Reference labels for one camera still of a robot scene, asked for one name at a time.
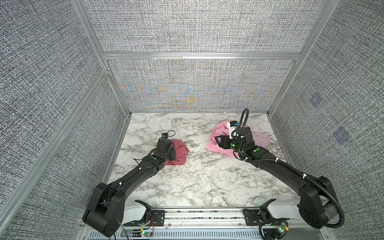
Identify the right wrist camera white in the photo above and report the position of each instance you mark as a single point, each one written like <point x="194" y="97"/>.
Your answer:
<point x="232" y="126"/>

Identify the small green circuit board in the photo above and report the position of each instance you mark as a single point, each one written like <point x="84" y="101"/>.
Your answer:
<point x="142" y="233"/>

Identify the aluminium front rail frame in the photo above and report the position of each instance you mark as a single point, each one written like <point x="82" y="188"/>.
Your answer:
<point x="207" y="224"/>

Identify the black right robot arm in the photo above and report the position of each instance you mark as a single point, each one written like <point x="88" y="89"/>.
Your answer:
<point x="319" y="206"/>

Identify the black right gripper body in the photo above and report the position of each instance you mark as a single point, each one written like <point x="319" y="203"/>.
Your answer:
<point x="234" y="145"/>

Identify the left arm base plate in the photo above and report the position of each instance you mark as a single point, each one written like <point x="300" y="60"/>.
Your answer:
<point x="141" y="214"/>

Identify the mauve pink cloth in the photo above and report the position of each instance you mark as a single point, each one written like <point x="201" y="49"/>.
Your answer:
<point x="261" y="139"/>

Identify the dark pink cloth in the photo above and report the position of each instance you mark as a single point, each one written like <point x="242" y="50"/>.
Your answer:
<point x="181" y="151"/>

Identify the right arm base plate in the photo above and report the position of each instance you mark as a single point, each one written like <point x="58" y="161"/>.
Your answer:
<point x="256" y="217"/>

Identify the right green circuit board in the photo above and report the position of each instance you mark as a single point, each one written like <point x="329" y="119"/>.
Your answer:
<point x="281" y="231"/>

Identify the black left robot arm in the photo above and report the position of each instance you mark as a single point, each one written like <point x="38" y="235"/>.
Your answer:
<point x="105" y="209"/>

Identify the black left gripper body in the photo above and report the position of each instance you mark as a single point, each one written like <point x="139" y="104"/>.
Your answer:
<point x="171" y="155"/>

